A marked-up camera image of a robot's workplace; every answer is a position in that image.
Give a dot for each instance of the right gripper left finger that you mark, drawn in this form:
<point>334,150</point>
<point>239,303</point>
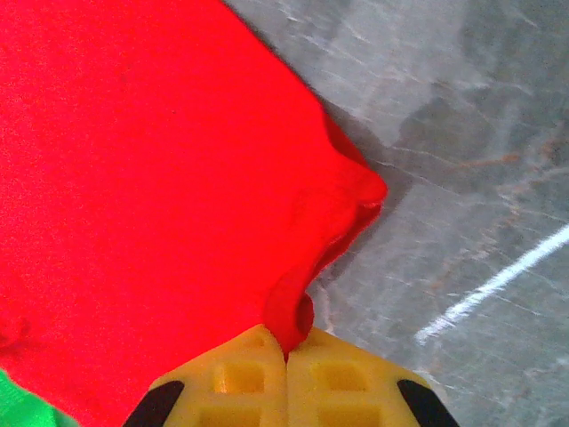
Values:
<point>231,382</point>

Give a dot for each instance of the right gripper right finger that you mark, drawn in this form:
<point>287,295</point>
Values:
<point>351,387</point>

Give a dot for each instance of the red t-shirt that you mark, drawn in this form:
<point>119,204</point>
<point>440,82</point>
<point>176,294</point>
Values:
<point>155,178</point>

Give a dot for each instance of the green plastic basket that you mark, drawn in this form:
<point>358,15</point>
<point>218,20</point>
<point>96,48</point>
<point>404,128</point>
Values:
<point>22,407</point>

